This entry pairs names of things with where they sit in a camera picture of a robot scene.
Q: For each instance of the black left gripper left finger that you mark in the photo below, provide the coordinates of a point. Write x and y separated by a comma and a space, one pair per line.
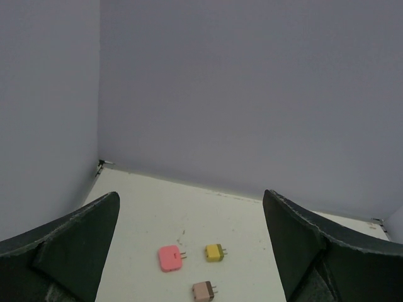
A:
62, 260

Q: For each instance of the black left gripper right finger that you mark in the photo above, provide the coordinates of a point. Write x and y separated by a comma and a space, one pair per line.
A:
321, 260

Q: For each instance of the yellow plug block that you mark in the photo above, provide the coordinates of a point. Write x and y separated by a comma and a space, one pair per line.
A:
214, 252

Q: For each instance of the pink plug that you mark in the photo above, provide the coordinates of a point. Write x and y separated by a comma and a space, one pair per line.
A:
170, 258

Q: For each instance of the brown plug block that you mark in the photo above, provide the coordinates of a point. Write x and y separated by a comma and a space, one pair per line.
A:
203, 291

